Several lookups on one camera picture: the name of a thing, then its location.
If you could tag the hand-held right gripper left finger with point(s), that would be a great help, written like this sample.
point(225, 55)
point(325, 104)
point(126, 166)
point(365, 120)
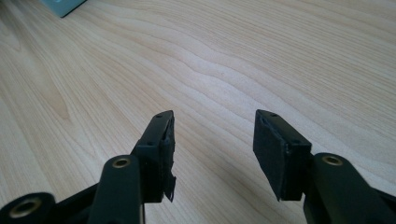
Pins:
point(152, 155)

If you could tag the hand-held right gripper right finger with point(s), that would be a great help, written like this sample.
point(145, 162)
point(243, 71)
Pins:
point(280, 155)

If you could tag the light blue plastic basket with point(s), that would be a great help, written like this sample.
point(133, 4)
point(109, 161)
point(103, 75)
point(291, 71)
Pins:
point(62, 6)

